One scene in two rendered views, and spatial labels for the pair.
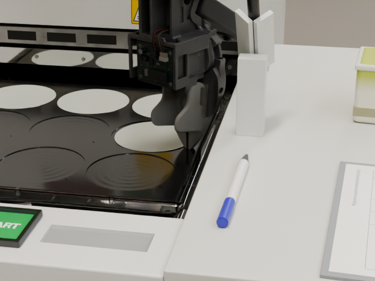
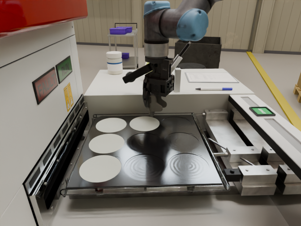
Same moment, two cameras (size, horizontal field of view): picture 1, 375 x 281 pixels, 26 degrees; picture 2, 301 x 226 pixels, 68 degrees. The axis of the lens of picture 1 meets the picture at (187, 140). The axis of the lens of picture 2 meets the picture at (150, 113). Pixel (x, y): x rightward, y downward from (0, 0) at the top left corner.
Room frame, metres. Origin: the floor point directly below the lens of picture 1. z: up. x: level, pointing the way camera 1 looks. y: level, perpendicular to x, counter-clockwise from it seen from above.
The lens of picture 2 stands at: (1.07, 0.68, 1.26)
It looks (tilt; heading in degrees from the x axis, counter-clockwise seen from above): 26 degrees down; 258
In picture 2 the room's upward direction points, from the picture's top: straight up
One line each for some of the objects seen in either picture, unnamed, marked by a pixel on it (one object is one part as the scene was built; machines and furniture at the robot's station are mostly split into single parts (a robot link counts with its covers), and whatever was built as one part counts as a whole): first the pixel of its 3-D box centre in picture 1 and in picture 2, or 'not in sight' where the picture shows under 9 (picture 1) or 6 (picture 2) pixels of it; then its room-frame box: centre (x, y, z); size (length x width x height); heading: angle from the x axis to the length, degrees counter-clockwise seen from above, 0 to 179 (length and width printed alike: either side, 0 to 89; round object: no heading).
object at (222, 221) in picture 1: (235, 186); (213, 89); (0.66, -0.04, 0.97); 0.14 x 0.01 x 0.01; 168
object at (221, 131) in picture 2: not in sight; (230, 146); (0.70, 0.18, 0.87); 0.36 x 0.08 x 0.03; 80
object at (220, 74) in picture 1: (205, 79); not in sight; (0.90, -0.02, 0.99); 0.05 x 0.02 x 0.09; 50
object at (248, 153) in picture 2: not in sight; (242, 154); (0.72, 0.26, 0.89); 0.08 x 0.03 x 0.03; 170
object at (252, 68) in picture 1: (254, 68); (173, 73); (0.81, -0.07, 1.03); 0.06 x 0.04 x 0.13; 170
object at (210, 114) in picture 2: not in sight; (215, 114); (0.67, 0.02, 0.89); 0.08 x 0.03 x 0.03; 170
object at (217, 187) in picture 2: not in sight; (146, 189); (1.00, 0.33, 0.90); 0.37 x 0.01 x 0.01; 170
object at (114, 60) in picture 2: not in sight; (114, 63); (1.01, -0.36, 1.01); 0.07 x 0.07 x 0.10
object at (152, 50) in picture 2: not in sight; (156, 49); (0.90, 0.01, 1.13); 0.08 x 0.08 x 0.05
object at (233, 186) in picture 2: not in sight; (168, 189); (0.93, 0.28, 0.84); 0.50 x 0.02 x 0.03; 170
